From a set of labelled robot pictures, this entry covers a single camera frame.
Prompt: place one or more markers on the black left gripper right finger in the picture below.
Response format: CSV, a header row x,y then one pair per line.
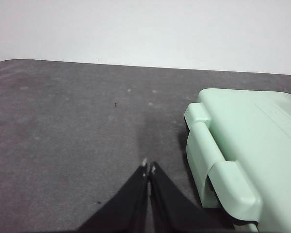
x,y
172,211

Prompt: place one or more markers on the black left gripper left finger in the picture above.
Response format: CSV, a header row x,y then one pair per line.
x,y
126,208

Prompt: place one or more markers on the mint green grill cover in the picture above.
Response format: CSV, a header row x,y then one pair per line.
x,y
245,133

